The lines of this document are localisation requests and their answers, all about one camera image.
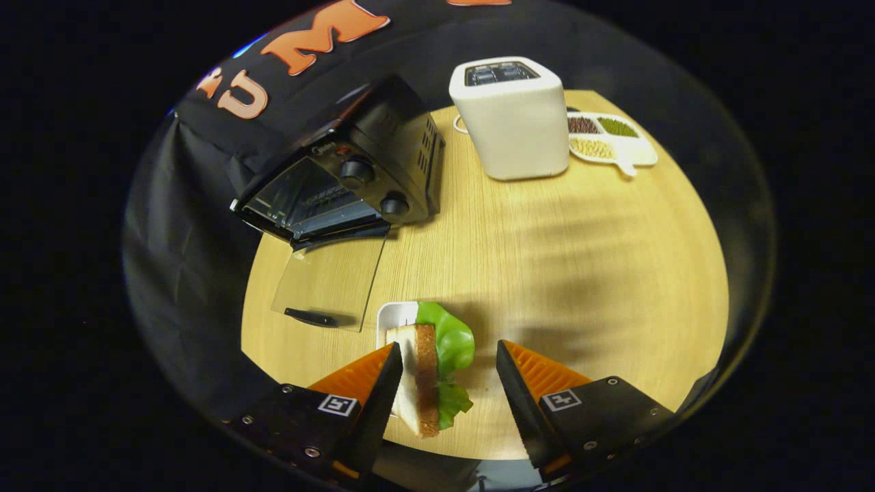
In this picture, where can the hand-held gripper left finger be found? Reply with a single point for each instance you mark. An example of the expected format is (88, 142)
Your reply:
(379, 410)

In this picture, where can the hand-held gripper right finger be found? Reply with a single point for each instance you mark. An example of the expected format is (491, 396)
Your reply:
(523, 410)

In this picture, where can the black backdrop cloth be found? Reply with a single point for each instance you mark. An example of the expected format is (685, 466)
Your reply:
(205, 225)

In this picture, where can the white divided bean dish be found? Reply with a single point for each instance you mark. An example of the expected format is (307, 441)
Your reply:
(639, 152)

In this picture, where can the black toaster oven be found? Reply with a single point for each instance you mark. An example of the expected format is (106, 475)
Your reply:
(396, 137)

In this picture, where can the white pop-up toaster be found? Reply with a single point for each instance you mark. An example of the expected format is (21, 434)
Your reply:
(513, 130)

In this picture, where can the small white rectangular tray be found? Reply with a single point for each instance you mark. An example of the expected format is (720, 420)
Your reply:
(396, 316)

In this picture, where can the lettuce sandwich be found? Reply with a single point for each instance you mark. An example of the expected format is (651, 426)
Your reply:
(427, 369)

